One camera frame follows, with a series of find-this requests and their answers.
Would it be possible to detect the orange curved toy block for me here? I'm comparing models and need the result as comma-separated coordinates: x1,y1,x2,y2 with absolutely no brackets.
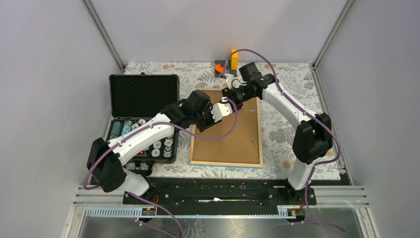
214,64,226,74

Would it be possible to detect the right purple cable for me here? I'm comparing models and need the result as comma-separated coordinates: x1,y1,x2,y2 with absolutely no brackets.
222,48,347,237

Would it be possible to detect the blue wooden picture frame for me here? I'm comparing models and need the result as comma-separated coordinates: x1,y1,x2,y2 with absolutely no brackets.
188,87,264,169

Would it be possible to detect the purple cable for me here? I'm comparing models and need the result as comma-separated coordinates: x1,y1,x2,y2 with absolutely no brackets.
82,97,240,238
222,48,347,237

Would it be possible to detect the white slotted cable duct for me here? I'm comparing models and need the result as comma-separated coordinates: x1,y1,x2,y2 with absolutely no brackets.
86,205,296,220

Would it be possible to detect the grey toy baseplate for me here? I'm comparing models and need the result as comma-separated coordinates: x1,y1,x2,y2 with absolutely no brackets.
214,60,237,77

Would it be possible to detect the light blue poker chip stack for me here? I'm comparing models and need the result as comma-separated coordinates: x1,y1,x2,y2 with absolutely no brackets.
121,120,133,136

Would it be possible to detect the yellow toy block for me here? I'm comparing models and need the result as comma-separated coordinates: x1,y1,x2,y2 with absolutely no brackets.
230,49,238,70

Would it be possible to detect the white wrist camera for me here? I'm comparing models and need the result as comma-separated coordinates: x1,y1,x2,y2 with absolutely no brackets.
219,73,243,89
210,103,234,122

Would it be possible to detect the brown frame backing board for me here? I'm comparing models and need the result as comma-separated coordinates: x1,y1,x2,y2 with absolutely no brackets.
192,90,261,165

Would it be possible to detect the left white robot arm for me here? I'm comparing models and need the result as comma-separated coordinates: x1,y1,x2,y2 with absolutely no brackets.
83,90,237,204

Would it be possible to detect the black mounting base rail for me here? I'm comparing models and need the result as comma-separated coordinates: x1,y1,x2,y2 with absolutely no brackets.
123,177,317,213

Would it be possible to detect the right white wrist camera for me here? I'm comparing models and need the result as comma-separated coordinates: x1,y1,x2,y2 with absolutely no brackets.
219,73,243,89

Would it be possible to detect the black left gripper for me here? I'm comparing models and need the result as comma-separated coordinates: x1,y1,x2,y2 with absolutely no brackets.
192,102,222,132

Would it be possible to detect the black poker chip case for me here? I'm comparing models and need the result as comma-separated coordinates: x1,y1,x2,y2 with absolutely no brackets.
106,73,179,175

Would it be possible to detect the green poker chip stack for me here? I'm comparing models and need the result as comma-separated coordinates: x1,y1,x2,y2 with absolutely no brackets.
109,121,123,139

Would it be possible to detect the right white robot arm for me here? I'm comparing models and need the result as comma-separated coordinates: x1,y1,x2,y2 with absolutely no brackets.
219,63,333,204

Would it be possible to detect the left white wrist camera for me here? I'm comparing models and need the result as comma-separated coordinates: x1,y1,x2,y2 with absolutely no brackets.
210,103,234,122

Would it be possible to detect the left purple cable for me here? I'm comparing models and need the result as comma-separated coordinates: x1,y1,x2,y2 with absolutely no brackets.
82,97,240,238

